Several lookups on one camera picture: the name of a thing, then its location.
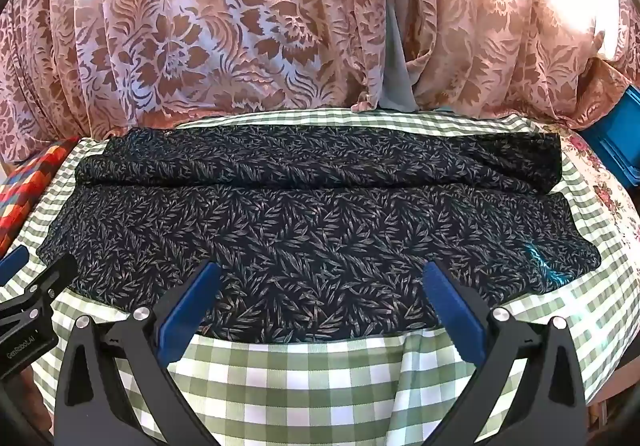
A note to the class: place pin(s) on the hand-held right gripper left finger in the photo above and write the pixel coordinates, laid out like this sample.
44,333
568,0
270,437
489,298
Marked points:
189,313

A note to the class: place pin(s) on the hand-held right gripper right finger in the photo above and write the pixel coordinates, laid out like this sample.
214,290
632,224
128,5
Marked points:
456,313

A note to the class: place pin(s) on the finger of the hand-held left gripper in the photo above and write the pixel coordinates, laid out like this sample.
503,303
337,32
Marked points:
52,278
12,263

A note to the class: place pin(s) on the dark leaf print pants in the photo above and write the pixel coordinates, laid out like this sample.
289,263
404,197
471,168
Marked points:
300,226

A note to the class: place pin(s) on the colourful patterned cloth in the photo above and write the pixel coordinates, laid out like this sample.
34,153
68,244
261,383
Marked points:
25,191

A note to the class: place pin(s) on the green checked cloth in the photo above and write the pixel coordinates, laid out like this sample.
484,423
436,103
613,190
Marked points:
300,386

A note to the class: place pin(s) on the rose print cloth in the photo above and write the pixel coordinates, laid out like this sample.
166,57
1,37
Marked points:
600,176

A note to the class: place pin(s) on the blue plastic crate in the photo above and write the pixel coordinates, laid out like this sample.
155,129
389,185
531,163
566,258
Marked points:
616,131

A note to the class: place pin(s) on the grey sheer curtain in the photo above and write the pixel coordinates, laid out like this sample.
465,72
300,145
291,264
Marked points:
397,61

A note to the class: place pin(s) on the pink floral curtain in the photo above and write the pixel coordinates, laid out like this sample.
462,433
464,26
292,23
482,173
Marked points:
200,41
500,41

